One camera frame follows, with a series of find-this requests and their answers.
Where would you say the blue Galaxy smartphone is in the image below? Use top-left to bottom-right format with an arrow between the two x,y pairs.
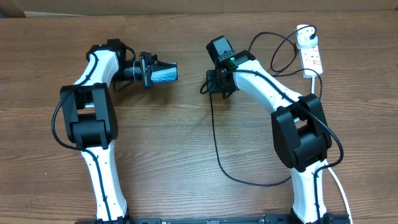
150,61 -> 178,83

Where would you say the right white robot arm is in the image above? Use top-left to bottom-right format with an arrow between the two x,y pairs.
200,36 -> 334,223

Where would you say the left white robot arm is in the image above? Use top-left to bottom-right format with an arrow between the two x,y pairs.
55,39 -> 158,223

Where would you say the white charger plug adapter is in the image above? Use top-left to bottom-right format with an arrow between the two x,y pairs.
297,27 -> 318,49

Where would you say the white power strip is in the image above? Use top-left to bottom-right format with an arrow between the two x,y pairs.
296,24 -> 323,78

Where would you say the white power strip cord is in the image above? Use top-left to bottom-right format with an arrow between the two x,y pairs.
310,76 -> 354,224

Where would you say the brown cardboard wall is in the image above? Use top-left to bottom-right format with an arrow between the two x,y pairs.
1,0 -> 397,17

